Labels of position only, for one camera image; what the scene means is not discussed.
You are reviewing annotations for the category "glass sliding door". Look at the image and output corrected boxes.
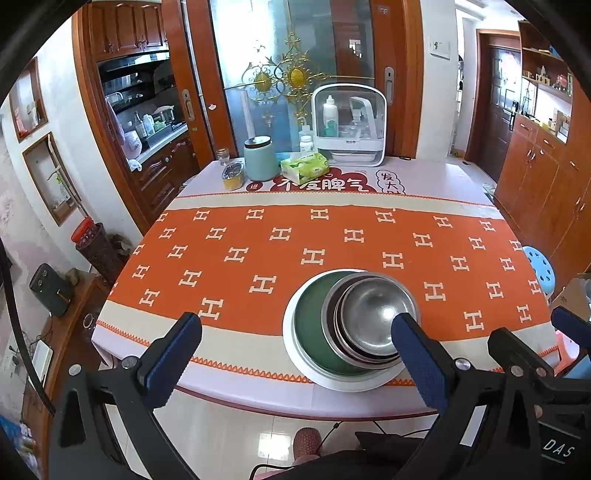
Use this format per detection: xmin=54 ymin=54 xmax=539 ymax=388
xmin=175 ymin=0 xmax=423 ymax=160

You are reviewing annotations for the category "green plate white rim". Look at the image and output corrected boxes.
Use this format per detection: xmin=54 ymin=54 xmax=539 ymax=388
xmin=283 ymin=269 xmax=419 ymax=392

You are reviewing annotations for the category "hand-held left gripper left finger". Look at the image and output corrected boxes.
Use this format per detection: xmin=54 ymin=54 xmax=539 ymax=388
xmin=48 ymin=311 xmax=204 ymax=480

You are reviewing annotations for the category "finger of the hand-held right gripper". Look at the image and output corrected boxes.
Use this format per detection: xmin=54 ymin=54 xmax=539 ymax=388
xmin=551 ymin=306 xmax=591 ymax=335
xmin=487 ymin=327 xmax=557 ymax=381

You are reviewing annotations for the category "dark wooden door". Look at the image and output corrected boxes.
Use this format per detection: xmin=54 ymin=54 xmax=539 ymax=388
xmin=466 ymin=30 xmax=522 ymax=162

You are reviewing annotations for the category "green tissue pack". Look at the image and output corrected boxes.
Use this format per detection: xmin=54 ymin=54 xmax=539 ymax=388
xmin=279 ymin=152 xmax=329 ymax=184

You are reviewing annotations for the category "large steel bowl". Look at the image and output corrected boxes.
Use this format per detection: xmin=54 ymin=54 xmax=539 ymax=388
xmin=322 ymin=272 xmax=422 ymax=370

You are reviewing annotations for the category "pink slipper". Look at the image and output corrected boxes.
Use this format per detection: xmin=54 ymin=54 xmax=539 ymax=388
xmin=292 ymin=427 xmax=320 ymax=464

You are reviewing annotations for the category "white printed table cover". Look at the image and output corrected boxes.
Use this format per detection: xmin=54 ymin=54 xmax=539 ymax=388
xmin=90 ymin=157 xmax=561 ymax=421

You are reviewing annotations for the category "pink plastic stool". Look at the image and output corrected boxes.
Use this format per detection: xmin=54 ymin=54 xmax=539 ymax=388
xmin=551 ymin=330 xmax=583 ymax=374

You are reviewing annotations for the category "wooden kitchen cabinet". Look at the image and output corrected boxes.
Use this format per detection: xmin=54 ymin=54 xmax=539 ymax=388
xmin=74 ymin=0 xmax=204 ymax=232

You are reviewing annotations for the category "orange patterned tablecloth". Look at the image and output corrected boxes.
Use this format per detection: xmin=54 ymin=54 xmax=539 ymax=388
xmin=92 ymin=191 xmax=561 ymax=388

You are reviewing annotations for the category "white bottle with green label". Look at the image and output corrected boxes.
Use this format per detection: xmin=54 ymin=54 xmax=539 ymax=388
xmin=322 ymin=95 xmax=339 ymax=137

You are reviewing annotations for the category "blue plastic stool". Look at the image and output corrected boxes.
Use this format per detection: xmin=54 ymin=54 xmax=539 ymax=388
xmin=522 ymin=246 xmax=557 ymax=305

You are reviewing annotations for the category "recessed wall niche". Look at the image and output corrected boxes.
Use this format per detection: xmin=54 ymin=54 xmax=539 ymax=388
xmin=22 ymin=132 xmax=83 ymax=227
xmin=8 ymin=56 xmax=49 ymax=142

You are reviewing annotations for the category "yellow round tin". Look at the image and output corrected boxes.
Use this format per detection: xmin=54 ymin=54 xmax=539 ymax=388
xmin=222 ymin=161 xmax=245 ymax=191

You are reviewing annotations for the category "pink steel bowl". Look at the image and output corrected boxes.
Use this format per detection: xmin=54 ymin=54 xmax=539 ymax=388
xmin=331 ymin=275 xmax=419 ymax=363

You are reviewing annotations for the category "black small appliance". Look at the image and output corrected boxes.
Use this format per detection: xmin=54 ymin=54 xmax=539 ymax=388
xmin=29 ymin=263 xmax=74 ymax=318

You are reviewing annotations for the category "dark wicker bin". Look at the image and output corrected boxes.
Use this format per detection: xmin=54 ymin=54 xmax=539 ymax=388
xmin=71 ymin=217 xmax=123 ymax=282

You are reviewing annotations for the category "wooden side cabinet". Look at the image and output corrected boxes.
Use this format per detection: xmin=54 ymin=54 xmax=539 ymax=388
xmin=18 ymin=272 xmax=114 ymax=467

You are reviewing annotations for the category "mint green canister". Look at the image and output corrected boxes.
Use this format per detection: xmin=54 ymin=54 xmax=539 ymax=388
xmin=244 ymin=135 xmax=274 ymax=182

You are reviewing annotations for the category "white storage box with handle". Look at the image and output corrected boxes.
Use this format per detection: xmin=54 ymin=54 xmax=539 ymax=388
xmin=311 ymin=83 xmax=389 ymax=167

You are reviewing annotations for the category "white router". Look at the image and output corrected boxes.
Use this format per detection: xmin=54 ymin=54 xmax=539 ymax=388
xmin=30 ymin=342 xmax=54 ymax=384

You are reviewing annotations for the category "person's dark clothing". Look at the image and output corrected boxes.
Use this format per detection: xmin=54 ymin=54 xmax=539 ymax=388
xmin=259 ymin=431 xmax=444 ymax=480

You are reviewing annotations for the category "cardboard box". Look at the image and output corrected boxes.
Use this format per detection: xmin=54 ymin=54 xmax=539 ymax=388
xmin=551 ymin=274 xmax=591 ymax=310

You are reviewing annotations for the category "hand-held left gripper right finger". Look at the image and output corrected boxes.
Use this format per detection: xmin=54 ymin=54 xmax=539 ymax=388
xmin=391 ymin=313 xmax=546 ymax=480

